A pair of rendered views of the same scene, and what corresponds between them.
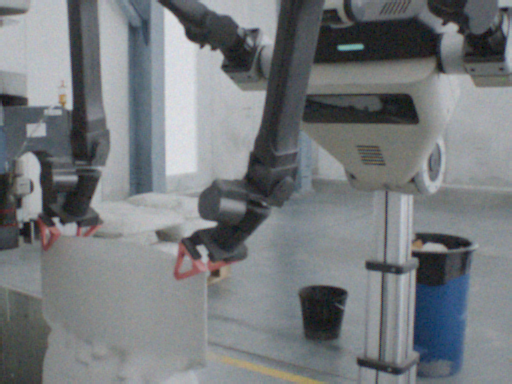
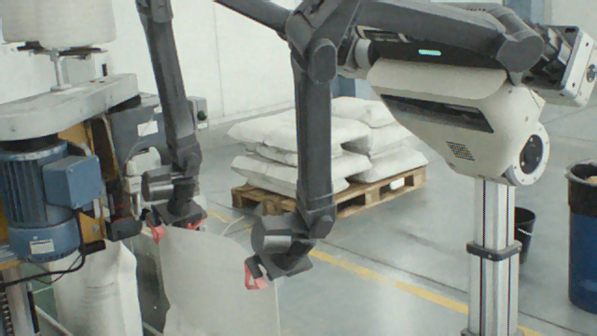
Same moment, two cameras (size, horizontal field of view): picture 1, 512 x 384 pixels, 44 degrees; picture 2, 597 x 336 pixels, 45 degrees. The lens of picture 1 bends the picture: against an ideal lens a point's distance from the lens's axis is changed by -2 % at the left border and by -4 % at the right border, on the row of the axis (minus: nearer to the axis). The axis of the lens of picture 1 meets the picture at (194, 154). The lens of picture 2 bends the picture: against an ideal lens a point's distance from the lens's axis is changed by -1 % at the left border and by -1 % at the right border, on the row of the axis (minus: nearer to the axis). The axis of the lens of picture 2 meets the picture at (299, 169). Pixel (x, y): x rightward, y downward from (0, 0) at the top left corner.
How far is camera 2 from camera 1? 0.52 m
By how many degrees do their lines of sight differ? 16
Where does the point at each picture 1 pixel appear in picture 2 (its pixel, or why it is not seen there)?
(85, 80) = (170, 104)
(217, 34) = not seen: hidden behind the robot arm
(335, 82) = (413, 89)
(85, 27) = (163, 58)
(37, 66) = not seen: outside the picture
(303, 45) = (316, 117)
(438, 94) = (510, 107)
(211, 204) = (258, 239)
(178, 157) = not seen: hidden behind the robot
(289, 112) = (315, 167)
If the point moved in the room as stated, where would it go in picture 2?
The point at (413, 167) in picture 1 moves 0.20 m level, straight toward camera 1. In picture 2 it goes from (500, 165) to (476, 192)
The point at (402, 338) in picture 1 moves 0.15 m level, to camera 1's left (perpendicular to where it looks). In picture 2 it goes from (501, 319) to (442, 318)
